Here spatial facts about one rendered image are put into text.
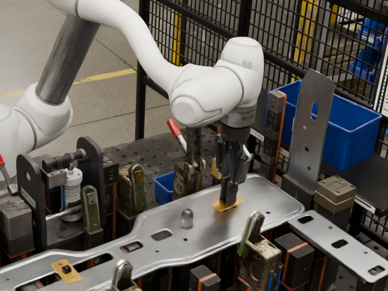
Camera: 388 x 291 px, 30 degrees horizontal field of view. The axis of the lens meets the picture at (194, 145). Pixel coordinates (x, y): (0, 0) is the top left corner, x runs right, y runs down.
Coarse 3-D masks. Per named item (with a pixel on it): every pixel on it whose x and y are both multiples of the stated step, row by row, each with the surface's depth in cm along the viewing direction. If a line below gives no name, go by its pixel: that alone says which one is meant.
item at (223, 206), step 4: (236, 196) 192; (220, 200) 190; (224, 200) 189; (236, 200) 190; (240, 200) 190; (212, 204) 188; (216, 204) 188; (220, 204) 188; (224, 204) 188; (232, 204) 189; (236, 204) 189; (216, 208) 187; (220, 208) 187; (224, 208) 187
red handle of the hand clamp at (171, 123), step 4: (168, 120) 200; (172, 120) 200; (168, 124) 200; (172, 124) 199; (176, 124) 200; (172, 128) 199; (176, 128) 199; (172, 132) 199; (176, 132) 198; (180, 132) 199; (176, 136) 198; (180, 136) 198; (180, 140) 198; (184, 140) 198; (180, 144) 198; (184, 144) 198; (184, 148) 197; (184, 152) 197; (196, 164) 196
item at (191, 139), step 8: (192, 128) 190; (200, 128) 192; (192, 136) 191; (200, 136) 193; (192, 144) 192; (200, 144) 194; (192, 152) 193; (200, 152) 195; (192, 160) 194; (200, 160) 196; (192, 168) 195; (200, 168) 197
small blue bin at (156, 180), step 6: (168, 174) 243; (156, 180) 240; (162, 180) 242; (168, 180) 244; (156, 186) 239; (162, 186) 236; (168, 186) 245; (156, 192) 240; (162, 192) 237; (168, 192) 234; (156, 198) 242; (162, 198) 238; (168, 198) 235; (162, 204) 240
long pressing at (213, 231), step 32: (256, 192) 198; (160, 224) 183; (224, 224) 185; (32, 256) 168; (64, 256) 169; (96, 256) 171; (128, 256) 171; (160, 256) 172; (192, 256) 173; (0, 288) 159; (64, 288) 160; (96, 288) 161
